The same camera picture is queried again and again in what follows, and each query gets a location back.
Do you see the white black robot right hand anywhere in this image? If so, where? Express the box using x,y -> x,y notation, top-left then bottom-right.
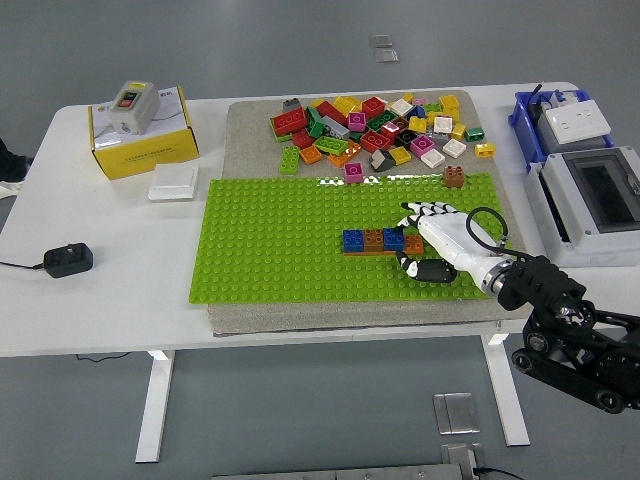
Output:
393,200 -> 515,287

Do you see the dark grey sloped brick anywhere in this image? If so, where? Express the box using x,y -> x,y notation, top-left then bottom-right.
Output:
368,148 -> 396,174

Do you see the long orange toy brick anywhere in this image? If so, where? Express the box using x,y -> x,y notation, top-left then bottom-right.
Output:
327,139 -> 364,169

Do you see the light green toy brick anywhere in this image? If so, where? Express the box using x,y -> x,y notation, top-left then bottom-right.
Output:
312,135 -> 350,156
278,144 -> 302,176

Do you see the long grey toy brick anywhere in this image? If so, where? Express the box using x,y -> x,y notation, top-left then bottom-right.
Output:
321,115 -> 352,141

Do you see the green studded baseplate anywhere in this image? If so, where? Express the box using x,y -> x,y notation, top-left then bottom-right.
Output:
188,172 -> 515,304

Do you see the large red toy brick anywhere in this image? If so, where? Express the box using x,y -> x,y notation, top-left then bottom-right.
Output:
271,107 -> 310,137

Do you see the grey device box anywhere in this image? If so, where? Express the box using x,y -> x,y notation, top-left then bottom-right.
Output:
529,102 -> 615,155

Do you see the blue plastic bin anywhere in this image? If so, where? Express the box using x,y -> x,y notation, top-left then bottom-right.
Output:
508,88 -> 615,174

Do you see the white table leg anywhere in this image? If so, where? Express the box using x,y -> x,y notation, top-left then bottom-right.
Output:
134,349 -> 176,464
480,333 -> 531,447

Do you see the white socket panel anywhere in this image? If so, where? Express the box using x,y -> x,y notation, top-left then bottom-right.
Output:
544,98 -> 612,146

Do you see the large silver floor hatch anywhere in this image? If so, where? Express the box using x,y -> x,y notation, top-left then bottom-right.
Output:
432,392 -> 481,435

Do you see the grey-brown mat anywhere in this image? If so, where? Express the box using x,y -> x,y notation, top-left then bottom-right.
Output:
207,89 -> 527,337

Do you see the grey metal bar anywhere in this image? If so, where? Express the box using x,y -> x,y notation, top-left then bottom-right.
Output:
212,463 -> 464,480

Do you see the yellow cardboard box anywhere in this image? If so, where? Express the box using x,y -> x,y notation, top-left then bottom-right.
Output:
88,85 -> 201,181

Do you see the black power adapter plug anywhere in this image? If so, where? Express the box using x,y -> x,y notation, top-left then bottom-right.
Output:
43,242 -> 95,279

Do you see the person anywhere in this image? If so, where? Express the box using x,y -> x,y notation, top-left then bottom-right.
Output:
0,138 -> 35,197

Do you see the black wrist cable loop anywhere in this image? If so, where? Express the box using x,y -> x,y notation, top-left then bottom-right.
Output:
465,207 -> 536,261

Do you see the grey enclosure with window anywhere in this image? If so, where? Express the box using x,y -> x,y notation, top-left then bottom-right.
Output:
524,145 -> 640,269

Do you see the grey metal bracket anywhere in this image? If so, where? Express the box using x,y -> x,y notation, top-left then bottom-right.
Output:
439,442 -> 486,480

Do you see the black floor cable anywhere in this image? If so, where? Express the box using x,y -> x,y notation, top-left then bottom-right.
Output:
472,466 -> 526,480

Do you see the white wall switch plate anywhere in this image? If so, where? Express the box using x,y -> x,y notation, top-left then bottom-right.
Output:
147,163 -> 200,202

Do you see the grey push-button switch box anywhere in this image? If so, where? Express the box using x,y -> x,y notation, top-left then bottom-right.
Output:
107,79 -> 162,136

